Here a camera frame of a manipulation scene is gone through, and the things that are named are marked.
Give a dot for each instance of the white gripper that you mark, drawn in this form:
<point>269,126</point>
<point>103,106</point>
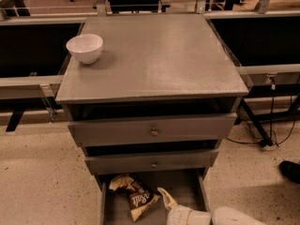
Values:
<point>176,216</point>

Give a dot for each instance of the brown chip bag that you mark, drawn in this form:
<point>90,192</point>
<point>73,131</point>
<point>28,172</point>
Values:
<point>140,197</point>

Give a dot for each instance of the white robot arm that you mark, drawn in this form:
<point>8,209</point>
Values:
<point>228,216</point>

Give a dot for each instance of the grey bottom drawer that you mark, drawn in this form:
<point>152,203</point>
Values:
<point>185,186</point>

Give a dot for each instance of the grey drawer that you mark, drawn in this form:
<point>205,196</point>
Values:
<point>185,186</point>
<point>132,163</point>
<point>180,128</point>

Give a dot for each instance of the brass middle drawer knob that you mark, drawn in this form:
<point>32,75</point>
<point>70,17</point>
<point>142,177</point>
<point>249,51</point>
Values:
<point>154,164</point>

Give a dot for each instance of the brass drawer knob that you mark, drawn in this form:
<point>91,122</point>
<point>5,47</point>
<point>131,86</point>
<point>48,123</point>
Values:
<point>154,132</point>
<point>154,164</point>

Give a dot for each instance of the brass top drawer knob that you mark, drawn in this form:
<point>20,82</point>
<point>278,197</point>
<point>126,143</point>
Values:
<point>154,132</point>

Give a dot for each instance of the grey middle drawer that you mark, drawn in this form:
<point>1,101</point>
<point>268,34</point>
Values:
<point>132,163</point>

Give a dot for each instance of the grey top drawer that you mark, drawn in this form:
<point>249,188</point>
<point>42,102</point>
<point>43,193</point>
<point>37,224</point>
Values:
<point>180,128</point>

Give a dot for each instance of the grey wooden drawer cabinet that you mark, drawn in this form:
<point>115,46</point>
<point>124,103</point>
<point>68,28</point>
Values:
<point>152,65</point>

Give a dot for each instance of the black table leg right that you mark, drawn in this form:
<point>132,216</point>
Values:
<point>266,140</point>

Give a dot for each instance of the black table leg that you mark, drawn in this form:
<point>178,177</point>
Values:
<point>14,120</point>
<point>266,140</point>

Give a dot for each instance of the black shoe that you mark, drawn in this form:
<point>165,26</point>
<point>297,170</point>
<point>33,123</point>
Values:
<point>290,170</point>

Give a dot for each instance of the white ceramic bowl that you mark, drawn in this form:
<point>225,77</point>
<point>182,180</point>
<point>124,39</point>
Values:
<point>86,48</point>

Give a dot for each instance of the black table leg left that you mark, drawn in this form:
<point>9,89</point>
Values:
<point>14,120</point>

